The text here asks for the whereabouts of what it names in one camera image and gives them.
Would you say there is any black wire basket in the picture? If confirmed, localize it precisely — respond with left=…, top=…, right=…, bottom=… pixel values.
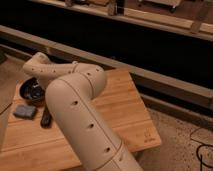
left=196, top=144, right=213, bottom=171

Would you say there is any dark ceramic bowl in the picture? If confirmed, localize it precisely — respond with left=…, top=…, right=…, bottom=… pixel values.
left=19, top=77, right=45, bottom=104

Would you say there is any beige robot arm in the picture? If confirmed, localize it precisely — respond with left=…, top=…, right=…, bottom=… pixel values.
left=23, top=52, right=143, bottom=171

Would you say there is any blue sponge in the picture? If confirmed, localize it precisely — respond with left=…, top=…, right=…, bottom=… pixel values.
left=13, top=105, right=37, bottom=119

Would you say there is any black remote control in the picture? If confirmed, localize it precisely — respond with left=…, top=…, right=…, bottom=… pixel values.
left=40, top=107, right=52, bottom=128

